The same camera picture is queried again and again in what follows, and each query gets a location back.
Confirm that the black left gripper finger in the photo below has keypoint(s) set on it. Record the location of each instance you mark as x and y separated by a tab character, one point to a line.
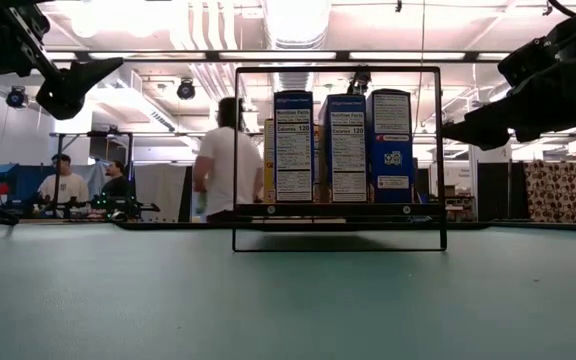
73	90

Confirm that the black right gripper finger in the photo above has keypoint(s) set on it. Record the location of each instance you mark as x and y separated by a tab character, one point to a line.
493	120
488	143

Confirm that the blue Frosted Flakes cereal box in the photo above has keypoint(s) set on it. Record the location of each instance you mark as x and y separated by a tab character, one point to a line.
390	150
345	150
294	150

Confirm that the brown patterned curtain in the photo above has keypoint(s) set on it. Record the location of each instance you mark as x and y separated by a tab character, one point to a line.
555	192

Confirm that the person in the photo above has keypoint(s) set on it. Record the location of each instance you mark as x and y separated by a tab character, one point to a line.
228	165
115	182
65	187

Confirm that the blue partition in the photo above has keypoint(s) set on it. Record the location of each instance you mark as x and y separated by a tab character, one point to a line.
18	175

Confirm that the white partition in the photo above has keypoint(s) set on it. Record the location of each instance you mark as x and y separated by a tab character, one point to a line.
160	192

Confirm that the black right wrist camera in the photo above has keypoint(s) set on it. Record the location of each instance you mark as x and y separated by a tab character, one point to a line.
530	62

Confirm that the black ceiling camera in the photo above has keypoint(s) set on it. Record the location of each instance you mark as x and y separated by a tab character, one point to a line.
360	81
186	90
16	97

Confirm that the black table frame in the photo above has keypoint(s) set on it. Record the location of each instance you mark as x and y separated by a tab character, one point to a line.
518	226

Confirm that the black overhead frame beam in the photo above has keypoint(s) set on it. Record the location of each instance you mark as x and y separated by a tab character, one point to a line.
213	56

